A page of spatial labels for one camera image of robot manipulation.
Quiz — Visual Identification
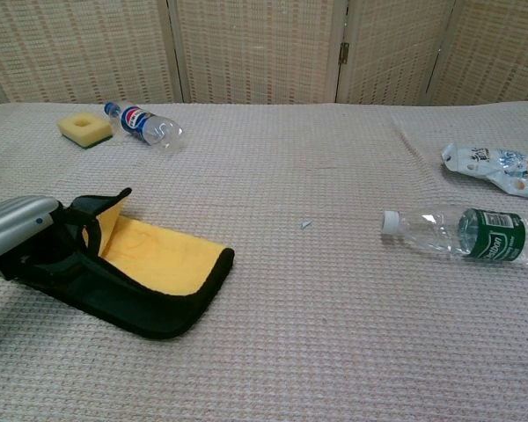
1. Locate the blue label cola bottle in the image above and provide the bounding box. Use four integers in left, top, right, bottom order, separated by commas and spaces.
104, 101, 185, 151

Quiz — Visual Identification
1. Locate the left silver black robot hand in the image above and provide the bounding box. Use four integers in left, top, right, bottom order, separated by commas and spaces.
0, 195, 102, 285

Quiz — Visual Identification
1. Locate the green label water bottle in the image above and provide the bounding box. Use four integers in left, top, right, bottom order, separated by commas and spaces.
380, 206, 528, 267

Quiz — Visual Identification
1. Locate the white snack bag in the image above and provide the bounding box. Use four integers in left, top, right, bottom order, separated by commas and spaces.
440, 142, 528, 202

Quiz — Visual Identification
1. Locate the yellow sponge with hole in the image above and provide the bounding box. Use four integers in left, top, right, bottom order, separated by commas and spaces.
55, 111, 114, 151

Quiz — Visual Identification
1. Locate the woven folding screen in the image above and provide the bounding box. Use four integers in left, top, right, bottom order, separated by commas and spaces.
0, 0, 528, 106

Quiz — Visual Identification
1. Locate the beige woven tablecloth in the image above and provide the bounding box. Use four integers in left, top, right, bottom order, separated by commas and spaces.
0, 99, 528, 422

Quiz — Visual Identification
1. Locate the dark grey yellow-backed cloth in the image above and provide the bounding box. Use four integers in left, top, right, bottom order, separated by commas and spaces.
15, 187, 236, 340

